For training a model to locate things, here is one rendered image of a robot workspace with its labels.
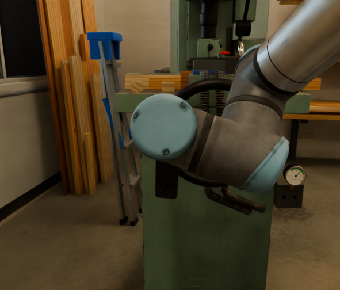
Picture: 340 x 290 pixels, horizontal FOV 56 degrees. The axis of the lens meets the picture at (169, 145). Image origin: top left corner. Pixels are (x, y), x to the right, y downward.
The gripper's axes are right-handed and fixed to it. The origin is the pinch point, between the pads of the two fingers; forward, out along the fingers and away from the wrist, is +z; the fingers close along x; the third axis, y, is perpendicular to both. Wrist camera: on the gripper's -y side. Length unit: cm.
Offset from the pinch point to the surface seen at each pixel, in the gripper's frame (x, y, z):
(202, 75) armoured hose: -7.6, 22.4, 5.5
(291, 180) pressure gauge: -35.8, -5.7, 20.6
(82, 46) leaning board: 81, 98, 166
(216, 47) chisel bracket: -13.2, 37.7, 23.6
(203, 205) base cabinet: -9.7, -14.6, 30.1
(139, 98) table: 11.2, 19.1, 18.1
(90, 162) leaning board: 68, 4, 159
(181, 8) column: -1, 60, 40
